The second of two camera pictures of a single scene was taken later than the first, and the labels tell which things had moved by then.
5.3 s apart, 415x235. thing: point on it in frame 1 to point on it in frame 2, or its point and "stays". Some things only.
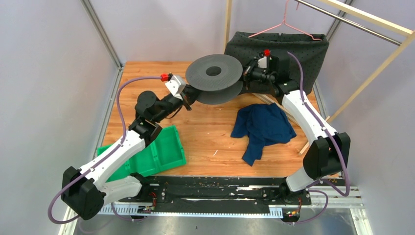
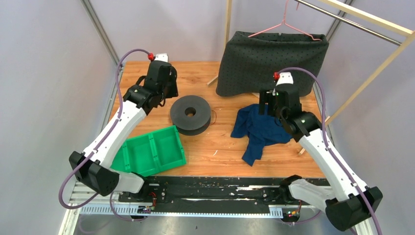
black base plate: x=215 y=193 stays
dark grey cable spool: x=219 y=77 to x=191 y=125
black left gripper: x=189 y=95 to x=172 y=91
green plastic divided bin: x=164 y=153 stays
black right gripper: x=248 y=73 to x=264 y=98
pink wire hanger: x=283 y=23 stays
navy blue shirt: x=265 y=124 stays
